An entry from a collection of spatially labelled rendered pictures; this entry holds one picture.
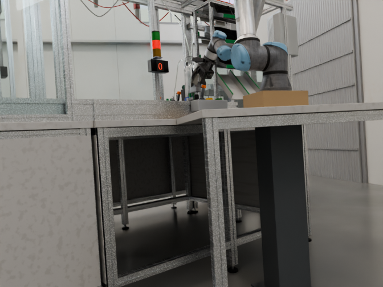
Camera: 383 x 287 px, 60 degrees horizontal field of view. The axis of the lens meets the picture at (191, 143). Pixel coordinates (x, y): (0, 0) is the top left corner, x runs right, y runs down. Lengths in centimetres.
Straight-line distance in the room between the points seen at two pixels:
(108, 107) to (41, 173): 41
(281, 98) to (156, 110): 60
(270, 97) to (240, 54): 23
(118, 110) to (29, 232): 62
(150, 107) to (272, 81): 59
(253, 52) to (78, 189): 94
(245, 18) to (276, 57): 22
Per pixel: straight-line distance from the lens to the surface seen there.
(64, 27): 152
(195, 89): 203
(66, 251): 146
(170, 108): 171
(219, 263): 128
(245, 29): 159
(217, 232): 124
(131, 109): 159
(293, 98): 153
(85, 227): 146
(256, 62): 154
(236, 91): 222
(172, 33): 1052
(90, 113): 152
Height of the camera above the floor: 76
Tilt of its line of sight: 1 degrees down
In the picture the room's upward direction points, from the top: 4 degrees counter-clockwise
